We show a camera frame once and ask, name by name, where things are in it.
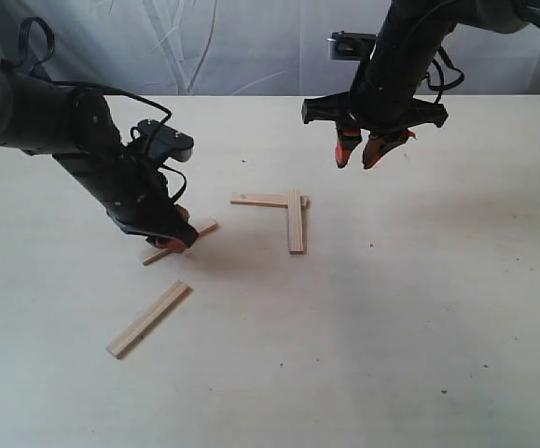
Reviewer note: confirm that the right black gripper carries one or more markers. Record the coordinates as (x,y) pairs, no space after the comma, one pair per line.
(381,97)

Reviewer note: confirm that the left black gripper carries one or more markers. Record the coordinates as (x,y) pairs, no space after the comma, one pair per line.
(131,188)

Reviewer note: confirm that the plain wood strip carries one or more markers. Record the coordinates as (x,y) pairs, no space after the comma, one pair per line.
(153,254)

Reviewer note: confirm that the wood strip with two magnets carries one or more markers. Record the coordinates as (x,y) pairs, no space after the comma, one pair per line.
(260,200)

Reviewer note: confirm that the grainy wood strip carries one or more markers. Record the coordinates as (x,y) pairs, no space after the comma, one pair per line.
(296,205)

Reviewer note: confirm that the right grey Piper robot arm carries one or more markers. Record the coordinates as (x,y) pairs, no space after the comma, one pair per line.
(502,17)

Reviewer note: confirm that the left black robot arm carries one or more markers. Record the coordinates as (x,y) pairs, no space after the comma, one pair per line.
(35,113)

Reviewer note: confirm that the white backdrop cloth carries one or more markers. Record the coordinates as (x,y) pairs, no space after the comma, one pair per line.
(197,47)

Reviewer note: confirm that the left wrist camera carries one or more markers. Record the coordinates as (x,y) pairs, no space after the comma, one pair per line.
(159,142)

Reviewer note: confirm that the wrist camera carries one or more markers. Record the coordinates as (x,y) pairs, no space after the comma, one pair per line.
(346,46)
(159,142)

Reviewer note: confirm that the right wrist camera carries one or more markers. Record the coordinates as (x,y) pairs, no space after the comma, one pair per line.
(346,46)

